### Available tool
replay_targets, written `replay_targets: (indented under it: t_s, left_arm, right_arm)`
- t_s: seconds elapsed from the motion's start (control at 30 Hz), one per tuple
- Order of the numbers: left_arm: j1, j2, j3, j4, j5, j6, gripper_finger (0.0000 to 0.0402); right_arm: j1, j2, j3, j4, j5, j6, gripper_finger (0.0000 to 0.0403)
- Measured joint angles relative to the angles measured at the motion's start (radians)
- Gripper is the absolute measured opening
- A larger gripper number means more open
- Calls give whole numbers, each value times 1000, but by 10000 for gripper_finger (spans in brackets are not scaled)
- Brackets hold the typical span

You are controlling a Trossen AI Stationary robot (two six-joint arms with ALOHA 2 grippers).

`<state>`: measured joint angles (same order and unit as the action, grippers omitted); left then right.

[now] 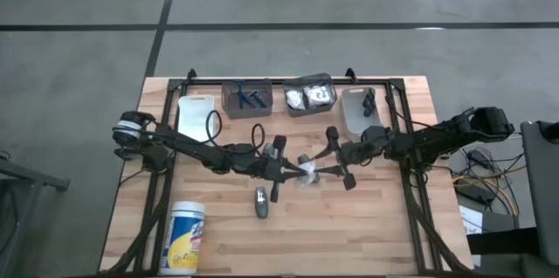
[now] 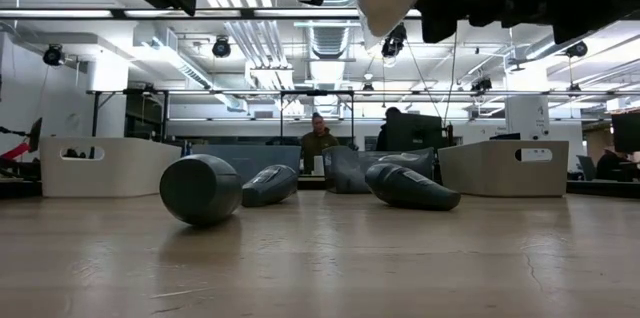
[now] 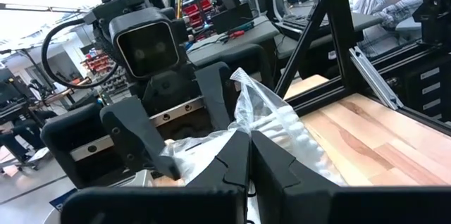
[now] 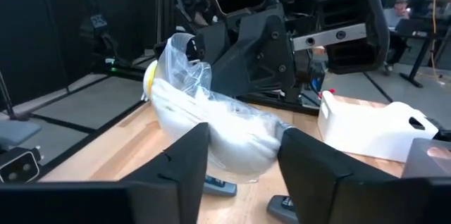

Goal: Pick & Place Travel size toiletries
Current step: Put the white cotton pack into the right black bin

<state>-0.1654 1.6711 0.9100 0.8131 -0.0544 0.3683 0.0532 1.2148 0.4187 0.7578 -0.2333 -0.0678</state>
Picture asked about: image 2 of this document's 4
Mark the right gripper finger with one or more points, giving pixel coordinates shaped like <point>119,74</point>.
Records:
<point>440,3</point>

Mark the black key fob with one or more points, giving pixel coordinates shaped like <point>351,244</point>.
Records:
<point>410,190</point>
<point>200,190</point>
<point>270,187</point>

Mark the black ceiling spotlight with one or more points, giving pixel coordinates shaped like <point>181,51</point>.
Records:
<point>577,49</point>
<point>221,47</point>
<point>52,55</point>

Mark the person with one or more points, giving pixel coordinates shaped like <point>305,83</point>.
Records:
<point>392,110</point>
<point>319,140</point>
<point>612,163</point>

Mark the light grey plastic bin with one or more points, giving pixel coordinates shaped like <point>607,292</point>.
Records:
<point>500,173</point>

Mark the smoky transparent plastic bin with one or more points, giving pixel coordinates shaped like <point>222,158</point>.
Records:
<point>345,173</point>
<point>250,158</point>

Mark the white paper bag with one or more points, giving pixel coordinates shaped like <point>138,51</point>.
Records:
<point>318,165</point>

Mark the white plastic bin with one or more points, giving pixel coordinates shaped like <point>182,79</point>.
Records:
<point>125,173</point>

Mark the small black monitor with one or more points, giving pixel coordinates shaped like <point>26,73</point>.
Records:
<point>35,133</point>

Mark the red object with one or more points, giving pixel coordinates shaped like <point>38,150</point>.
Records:
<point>15,152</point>

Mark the black overhead camera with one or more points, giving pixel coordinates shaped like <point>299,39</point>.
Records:
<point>396,43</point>

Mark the silver ventilation duct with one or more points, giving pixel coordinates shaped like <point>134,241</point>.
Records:
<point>330,43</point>

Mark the black workstation frame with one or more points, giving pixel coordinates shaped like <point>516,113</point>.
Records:
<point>281,108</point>

